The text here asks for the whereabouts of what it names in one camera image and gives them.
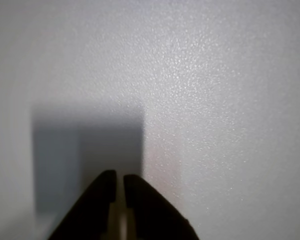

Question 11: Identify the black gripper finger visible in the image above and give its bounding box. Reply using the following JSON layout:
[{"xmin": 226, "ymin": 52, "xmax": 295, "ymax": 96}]
[
  {"xmin": 123, "ymin": 174, "xmax": 201, "ymax": 240},
  {"xmin": 47, "ymin": 169, "xmax": 117, "ymax": 240}
]

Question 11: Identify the grey table mat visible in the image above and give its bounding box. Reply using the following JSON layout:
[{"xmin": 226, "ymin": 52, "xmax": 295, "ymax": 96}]
[{"xmin": 0, "ymin": 0, "xmax": 300, "ymax": 240}]

